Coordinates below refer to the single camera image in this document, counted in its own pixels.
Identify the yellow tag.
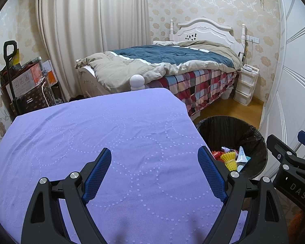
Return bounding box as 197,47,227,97
11,48,20,66

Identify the white drawer unit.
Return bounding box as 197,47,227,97
233,65,259,106

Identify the trash bin with black liner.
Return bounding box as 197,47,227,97
195,116,268,180

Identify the teal small tube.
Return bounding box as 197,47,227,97
235,146,251,163

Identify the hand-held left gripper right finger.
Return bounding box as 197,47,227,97
197,145,289,244

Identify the white wardrobe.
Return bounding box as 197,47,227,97
259,0,305,163

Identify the bed with grey duvet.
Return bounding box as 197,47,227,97
76,17,247,115

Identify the white pillow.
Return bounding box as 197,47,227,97
153,40,178,46

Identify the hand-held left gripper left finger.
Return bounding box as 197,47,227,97
21,147,112,244

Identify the red-orange plastic bag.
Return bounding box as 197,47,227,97
210,150,223,162

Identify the cardboard box with orange side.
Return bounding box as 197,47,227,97
11,63,42,97

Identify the blue and beige duvet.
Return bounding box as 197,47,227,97
76,40,242,87

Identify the cream curtain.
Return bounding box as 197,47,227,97
36,0,154,102

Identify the yellow foam fruit net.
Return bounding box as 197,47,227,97
220,150,238,171

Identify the white cable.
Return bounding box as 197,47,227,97
42,81,50,107

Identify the clear box with orange label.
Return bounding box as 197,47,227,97
41,60,59,85

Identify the plaid bed sheet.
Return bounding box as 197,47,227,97
147,69,238,115

